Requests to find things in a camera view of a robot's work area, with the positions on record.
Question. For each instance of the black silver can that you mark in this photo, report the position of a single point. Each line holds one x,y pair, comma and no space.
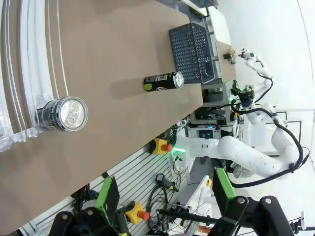
66,114

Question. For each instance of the black handheld scanner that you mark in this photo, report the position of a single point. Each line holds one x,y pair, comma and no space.
166,182

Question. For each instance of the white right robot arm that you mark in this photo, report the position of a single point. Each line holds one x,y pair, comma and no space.
246,152

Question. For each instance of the black green can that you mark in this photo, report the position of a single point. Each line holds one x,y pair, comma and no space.
160,82

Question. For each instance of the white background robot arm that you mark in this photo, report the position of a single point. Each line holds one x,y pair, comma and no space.
264,72

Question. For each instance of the white background desk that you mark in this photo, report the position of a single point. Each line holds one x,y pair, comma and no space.
220,24

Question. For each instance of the clear acrylic can dispenser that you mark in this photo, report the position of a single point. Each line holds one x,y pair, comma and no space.
27,73

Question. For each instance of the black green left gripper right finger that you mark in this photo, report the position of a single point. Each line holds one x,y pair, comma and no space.
246,216

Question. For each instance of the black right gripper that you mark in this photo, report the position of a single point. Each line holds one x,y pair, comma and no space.
246,99

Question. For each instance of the dark grey plastic basket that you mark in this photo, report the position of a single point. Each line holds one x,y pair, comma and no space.
189,51

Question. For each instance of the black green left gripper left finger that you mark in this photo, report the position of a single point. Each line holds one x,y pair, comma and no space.
103,196

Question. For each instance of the yellow emergency stop button box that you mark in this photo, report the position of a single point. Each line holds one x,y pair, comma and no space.
134,212
158,146

